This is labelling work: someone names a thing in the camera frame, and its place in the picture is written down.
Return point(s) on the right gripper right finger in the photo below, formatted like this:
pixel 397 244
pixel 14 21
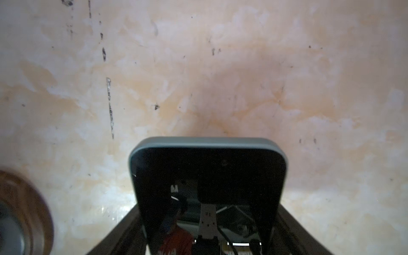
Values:
pixel 291 238

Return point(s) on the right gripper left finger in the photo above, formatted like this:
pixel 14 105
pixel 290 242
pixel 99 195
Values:
pixel 127 238

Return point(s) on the black phone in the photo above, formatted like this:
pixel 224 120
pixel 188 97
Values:
pixel 214 171

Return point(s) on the grey stand back right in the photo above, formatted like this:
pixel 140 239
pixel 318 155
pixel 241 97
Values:
pixel 26 223

